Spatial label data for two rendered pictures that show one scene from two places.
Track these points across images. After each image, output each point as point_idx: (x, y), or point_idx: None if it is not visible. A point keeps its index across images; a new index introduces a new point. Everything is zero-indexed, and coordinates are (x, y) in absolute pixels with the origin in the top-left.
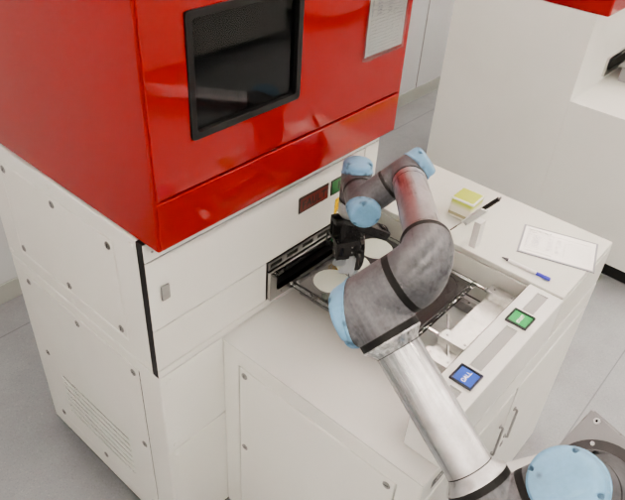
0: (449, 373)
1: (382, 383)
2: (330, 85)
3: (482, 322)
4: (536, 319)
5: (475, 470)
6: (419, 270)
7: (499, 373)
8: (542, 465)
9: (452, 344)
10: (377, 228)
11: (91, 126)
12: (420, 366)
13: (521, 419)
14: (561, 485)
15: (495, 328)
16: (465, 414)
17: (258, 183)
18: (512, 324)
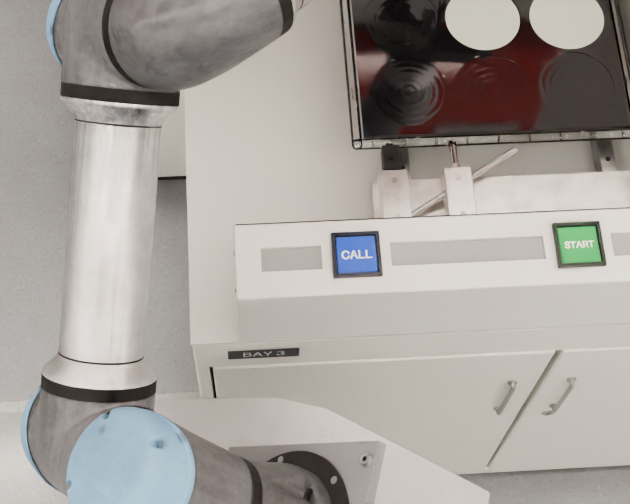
0: (342, 230)
1: (314, 172)
2: None
3: (563, 205)
4: (607, 267)
5: (75, 359)
6: (138, 23)
7: (418, 291)
8: (114, 423)
9: (447, 198)
10: None
11: None
12: (98, 169)
13: None
14: (102, 464)
15: (514, 226)
16: (134, 283)
17: None
18: (552, 242)
